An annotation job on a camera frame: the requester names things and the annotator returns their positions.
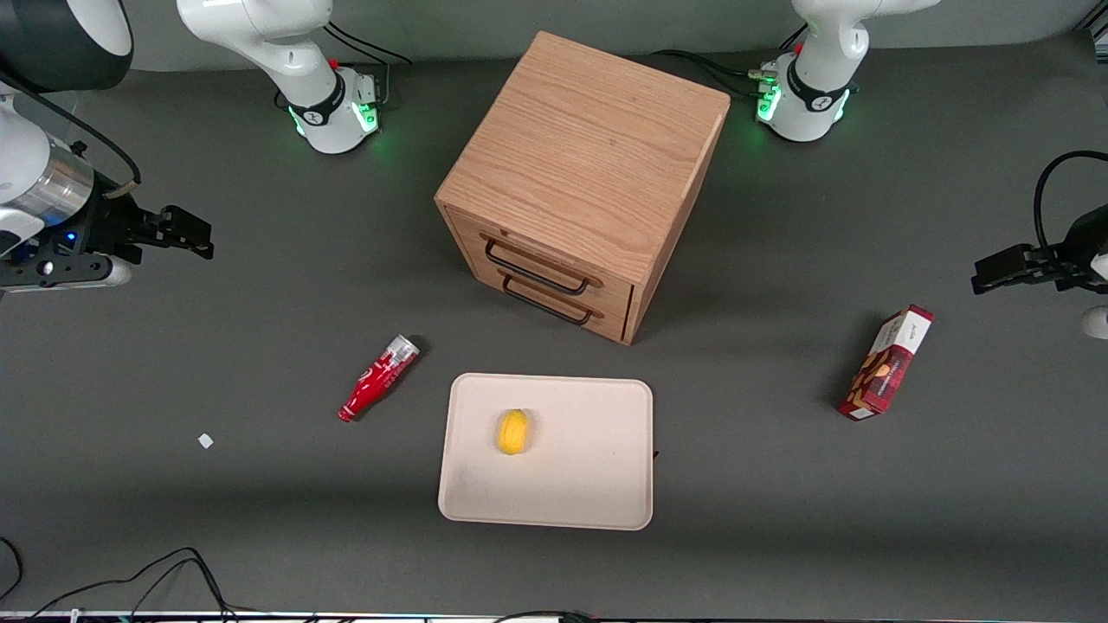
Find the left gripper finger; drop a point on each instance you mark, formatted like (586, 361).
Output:
(1008, 278)
(1008, 259)

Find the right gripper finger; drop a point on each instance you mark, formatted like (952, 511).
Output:
(189, 223)
(177, 246)

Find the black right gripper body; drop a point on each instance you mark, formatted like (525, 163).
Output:
(111, 224)

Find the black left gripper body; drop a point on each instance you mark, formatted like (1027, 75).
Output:
(1066, 258)

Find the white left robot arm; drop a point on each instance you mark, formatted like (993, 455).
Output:
(818, 52)

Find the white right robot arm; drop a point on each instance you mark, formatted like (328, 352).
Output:
(286, 61)

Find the beige rectangular tray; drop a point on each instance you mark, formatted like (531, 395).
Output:
(571, 467)

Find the red cookie box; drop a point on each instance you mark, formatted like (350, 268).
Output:
(885, 368)

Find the yellow lemon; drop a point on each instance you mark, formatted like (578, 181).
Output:
(512, 431)

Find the wooden drawer front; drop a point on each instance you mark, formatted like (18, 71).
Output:
(616, 322)
(606, 290)

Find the wooden drawer cabinet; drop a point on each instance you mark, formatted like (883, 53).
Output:
(589, 147)

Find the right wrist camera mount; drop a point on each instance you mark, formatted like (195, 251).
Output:
(61, 271)

